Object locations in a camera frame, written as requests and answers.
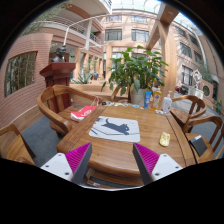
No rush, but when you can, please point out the wooden armchair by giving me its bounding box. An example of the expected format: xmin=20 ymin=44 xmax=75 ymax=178
xmin=170 ymin=95 xmax=207 ymax=128
xmin=183 ymin=115 xmax=224 ymax=163
xmin=37 ymin=85 xmax=103 ymax=135

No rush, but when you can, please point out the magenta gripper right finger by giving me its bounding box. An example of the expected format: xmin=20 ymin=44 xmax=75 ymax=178
xmin=133 ymin=143 xmax=182 ymax=185

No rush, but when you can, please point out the clear pump bottle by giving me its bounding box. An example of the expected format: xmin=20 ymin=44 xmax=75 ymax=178
xmin=162 ymin=92 xmax=172 ymax=113

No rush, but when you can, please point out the green potted plant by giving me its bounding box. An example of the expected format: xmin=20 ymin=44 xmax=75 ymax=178
xmin=108 ymin=47 xmax=168 ymax=106

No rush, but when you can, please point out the wooden armchair left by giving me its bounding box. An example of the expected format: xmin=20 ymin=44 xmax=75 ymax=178
xmin=37 ymin=85 xmax=103 ymax=135

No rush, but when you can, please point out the wooden table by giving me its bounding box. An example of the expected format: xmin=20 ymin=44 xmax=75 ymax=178
xmin=57 ymin=105 xmax=195 ymax=186

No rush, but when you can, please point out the blue tube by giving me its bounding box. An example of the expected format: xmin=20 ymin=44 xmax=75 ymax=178
xmin=144 ymin=91 xmax=152 ymax=109

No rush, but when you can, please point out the wooden chair behind table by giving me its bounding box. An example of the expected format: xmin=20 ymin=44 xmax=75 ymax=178
xmin=110 ymin=86 xmax=131 ymax=103

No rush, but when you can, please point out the grey cat mouse pad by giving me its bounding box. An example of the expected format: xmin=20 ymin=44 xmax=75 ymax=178
xmin=89 ymin=116 xmax=140 ymax=143

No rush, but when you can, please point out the dark red pedestal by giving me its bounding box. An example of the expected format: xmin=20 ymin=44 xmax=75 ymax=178
xmin=40 ymin=62 xmax=75 ymax=113

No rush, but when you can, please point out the wooden chair near left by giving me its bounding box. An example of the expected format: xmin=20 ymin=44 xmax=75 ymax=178
xmin=0 ymin=124 xmax=35 ymax=165

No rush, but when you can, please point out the yellow computer mouse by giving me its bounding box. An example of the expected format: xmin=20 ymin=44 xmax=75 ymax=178
xmin=159 ymin=132 xmax=170 ymax=147

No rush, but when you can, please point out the dark bust statue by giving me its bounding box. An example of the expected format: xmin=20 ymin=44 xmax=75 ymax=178
xmin=52 ymin=45 xmax=66 ymax=62

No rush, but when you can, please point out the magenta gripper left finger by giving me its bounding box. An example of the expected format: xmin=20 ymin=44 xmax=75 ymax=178
xmin=42 ymin=142 xmax=92 ymax=185

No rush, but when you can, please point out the wooden armchair near right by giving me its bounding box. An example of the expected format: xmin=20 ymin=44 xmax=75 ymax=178
xmin=183 ymin=115 xmax=224 ymax=163

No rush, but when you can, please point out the yellow bottle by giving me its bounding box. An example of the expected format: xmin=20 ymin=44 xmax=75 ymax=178
xmin=153 ymin=89 xmax=162 ymax=109

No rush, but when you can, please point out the wooden armchair far right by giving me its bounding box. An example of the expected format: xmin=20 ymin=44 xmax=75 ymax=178
xmin=170 ymin=95 xmax=207 ymax=128

